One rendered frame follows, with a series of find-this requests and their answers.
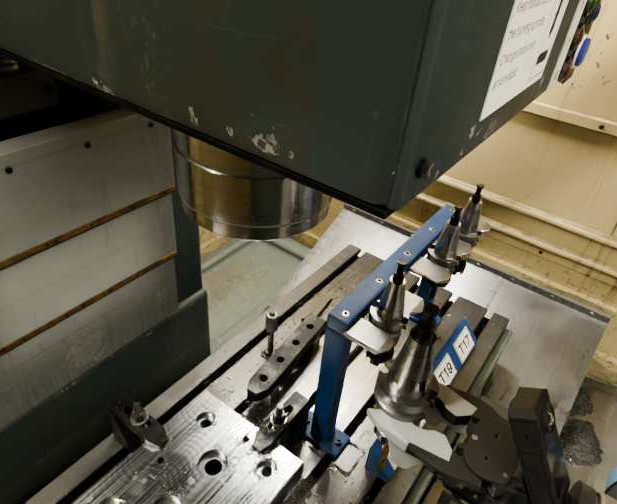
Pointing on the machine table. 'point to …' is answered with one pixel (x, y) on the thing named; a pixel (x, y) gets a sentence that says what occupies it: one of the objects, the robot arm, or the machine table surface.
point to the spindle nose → (242, 195)
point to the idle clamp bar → (283, 362)
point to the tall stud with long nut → (271, 331)
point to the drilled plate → (196, 451)
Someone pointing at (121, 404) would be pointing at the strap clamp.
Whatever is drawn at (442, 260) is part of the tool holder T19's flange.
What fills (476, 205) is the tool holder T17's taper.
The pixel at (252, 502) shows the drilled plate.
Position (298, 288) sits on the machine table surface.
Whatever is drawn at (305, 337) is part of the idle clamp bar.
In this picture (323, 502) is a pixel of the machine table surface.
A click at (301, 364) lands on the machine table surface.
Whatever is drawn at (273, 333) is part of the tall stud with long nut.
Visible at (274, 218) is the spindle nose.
